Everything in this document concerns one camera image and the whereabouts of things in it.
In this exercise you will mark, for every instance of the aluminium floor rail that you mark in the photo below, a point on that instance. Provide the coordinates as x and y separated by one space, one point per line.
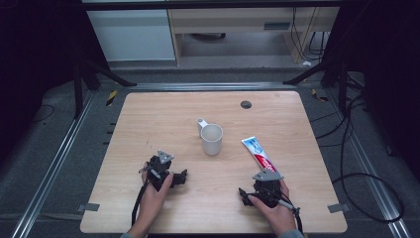
211 86
369 165
52 168

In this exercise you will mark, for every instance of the person's right hand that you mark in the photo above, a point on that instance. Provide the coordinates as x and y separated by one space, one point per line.
276 214

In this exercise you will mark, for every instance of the grey tape piece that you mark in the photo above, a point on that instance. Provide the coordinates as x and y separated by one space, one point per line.
89 207
338 208

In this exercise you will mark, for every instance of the white cup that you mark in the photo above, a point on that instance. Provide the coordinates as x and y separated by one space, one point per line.
211 139

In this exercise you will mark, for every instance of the toothpaste tube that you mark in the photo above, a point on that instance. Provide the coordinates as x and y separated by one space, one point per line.
261 154

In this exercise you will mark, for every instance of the black metal stand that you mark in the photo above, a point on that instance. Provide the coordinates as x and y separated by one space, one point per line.
78 89
341 86

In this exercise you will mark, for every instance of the person's left hand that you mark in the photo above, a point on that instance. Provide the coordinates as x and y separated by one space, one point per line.
152 201

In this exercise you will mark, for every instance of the yellow black tape strip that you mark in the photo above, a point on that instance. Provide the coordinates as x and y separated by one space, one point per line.
111 97
318 95

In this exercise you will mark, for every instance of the light wooden desk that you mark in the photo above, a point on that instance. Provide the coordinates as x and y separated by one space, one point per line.
231 20

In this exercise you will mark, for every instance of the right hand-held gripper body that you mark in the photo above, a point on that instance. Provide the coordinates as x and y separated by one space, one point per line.
268 186

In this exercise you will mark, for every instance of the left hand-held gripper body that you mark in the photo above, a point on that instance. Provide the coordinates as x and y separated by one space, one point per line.
157 168

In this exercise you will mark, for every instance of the white cabinet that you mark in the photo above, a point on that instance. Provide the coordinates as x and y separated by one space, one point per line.
132 34

